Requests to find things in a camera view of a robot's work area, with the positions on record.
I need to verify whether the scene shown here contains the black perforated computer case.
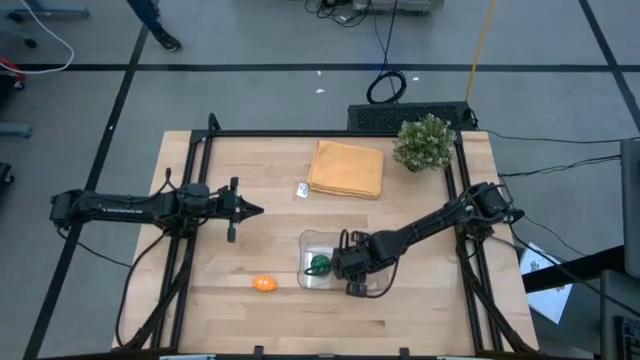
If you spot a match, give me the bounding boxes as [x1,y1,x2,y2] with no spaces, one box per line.
[346,101,477,134]

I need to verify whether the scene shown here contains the grey stand base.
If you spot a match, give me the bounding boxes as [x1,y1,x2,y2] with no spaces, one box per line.
[5,0,91,22]

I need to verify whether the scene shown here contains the clear plastic tupperware container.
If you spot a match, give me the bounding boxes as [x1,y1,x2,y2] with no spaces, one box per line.
[297,229,390,300]

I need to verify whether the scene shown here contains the green toy vegetable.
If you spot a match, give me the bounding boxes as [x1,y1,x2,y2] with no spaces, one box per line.
[309,253,333,277]

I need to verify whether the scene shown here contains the orange toy fruit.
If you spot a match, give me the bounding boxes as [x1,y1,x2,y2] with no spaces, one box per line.
[252,274,279,294]

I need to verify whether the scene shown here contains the red object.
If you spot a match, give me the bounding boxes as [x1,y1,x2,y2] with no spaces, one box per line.
[0,56,27,92]

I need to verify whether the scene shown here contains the grey equipment case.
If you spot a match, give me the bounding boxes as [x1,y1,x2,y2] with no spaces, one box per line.
[351,0,445,15]

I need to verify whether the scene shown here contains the person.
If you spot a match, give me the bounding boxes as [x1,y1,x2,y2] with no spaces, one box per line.
[125,0,183,53]

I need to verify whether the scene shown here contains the tangled black cables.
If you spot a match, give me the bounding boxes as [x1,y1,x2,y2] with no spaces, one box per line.
[305,0,374,29]

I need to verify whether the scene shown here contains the dark grey cabinet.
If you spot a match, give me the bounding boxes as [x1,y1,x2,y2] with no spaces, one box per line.
[599,269,640,360]

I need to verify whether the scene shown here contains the grey monitor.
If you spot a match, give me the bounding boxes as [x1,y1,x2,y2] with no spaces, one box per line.
[619,138,640,280]

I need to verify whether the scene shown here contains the small green potted plant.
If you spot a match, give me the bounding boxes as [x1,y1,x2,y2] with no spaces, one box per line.
[391,113,457,174]

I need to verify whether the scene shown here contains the yellow cable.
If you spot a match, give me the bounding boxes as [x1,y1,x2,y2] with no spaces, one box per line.
[463,0,498,104]

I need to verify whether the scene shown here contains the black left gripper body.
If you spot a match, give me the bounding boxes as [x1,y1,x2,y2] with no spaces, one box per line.
[219,177,246,244]

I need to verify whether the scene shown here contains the grey stand foot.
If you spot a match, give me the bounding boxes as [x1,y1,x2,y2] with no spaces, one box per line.
[0,123,34,140]

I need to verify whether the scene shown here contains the thin black cable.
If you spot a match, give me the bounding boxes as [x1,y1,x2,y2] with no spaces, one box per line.
[497,154,622,179]
[482,128,640,146]

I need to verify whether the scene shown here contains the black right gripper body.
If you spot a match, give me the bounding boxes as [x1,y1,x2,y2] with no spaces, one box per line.
[330,228,389,297]

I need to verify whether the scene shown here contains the black coiled cable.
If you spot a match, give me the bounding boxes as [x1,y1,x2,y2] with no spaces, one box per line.
[365,0,408,105]

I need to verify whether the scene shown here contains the black power cable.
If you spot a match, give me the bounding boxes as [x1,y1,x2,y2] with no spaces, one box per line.
[114,232,171,349]

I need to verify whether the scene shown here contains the white cable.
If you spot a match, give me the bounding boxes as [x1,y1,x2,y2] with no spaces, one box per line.
[0,0,75,76]

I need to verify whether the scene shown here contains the white paper sheet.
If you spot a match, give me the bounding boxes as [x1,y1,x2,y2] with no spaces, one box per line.
[519,241,575,325]

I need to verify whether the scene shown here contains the folded orange cloth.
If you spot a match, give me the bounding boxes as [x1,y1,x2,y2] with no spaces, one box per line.
[305,139,385,201]

